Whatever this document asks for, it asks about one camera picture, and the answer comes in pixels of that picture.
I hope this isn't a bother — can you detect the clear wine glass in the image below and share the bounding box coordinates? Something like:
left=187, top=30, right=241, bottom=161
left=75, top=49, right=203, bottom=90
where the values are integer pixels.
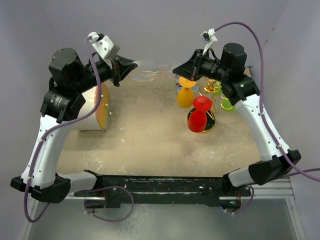
left=129, top=59, right=179, bottom=83

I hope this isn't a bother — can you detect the orange plastic goblet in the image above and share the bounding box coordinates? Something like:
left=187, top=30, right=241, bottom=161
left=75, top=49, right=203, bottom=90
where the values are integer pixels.
left=176, top=76, right=196, bottom=109

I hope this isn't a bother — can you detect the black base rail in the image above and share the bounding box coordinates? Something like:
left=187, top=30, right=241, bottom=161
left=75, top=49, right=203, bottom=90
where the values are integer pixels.
left=74, top=173, right=252, bottom=209

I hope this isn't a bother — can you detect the white cylinder with orange lid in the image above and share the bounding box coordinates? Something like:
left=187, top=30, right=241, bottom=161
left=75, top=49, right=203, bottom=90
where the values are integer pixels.
left=71, top=83, right=113, bottom=132

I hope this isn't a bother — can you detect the treehouse paperback book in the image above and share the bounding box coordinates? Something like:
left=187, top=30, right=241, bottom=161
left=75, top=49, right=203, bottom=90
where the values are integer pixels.
left=175, top=75, right=182, bottom=93

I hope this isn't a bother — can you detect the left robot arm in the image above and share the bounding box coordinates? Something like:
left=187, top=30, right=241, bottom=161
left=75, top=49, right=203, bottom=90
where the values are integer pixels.
left=10, top=48, right=138, bottom=204

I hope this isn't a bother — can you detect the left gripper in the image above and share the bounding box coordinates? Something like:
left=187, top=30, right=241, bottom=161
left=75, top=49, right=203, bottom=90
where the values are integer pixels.
left=72, top=53, right=138, bottom=94

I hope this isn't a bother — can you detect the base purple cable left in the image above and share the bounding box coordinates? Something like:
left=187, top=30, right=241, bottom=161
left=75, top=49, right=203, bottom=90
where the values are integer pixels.
left=83, top=184, right=135, bottom=223

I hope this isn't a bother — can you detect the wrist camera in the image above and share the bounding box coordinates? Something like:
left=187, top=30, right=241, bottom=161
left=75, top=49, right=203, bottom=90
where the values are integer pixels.
left=88, top=32, right=120, bottom=61
left=201, top=28, right=218, bottom=56

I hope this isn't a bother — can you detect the green goblet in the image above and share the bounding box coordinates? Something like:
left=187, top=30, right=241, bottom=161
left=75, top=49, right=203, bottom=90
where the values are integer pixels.
left=213, top=86, right=223, bottom=96
left=220, top=98, right=237, bottom=113

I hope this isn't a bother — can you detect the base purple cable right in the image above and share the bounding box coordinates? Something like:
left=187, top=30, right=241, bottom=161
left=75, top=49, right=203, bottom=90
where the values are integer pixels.
left=223, top=184, right=255, bottom=216

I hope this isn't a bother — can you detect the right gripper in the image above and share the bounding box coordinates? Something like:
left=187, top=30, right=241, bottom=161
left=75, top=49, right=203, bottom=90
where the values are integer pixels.
left=173, top=48, right=230, bottom=82

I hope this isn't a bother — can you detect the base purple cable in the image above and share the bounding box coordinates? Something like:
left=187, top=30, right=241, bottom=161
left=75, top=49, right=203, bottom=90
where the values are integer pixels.
left=223, top=184, right=255, bottom=216
left=83, top=184, right=135, bottom=223

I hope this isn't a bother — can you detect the red plastic goblet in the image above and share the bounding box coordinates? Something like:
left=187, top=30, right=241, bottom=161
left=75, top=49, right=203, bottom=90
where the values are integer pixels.
left=187, top=96, right=213, bottom=133

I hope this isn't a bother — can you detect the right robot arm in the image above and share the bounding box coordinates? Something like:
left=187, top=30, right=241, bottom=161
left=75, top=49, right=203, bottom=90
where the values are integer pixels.
left=173, top=43, right=301, bottom=196

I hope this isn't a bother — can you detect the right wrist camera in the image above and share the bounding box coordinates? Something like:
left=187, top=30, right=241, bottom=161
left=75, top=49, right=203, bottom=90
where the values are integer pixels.
left=201, top=28, right=218, bottom=56

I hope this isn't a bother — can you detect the gold wine glass rack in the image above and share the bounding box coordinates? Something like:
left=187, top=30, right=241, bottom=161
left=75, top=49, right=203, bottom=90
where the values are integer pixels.
left=186, top=77, right=228, bottom=133

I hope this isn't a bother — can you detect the green goblet front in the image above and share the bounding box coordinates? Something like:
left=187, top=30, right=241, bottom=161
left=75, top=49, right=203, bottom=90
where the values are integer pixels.
left=213, top=86, right=223, bottom=96

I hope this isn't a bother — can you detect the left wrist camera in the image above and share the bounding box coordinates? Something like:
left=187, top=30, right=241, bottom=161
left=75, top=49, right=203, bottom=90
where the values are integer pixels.
left=88, top=32, right=120, bottom=61

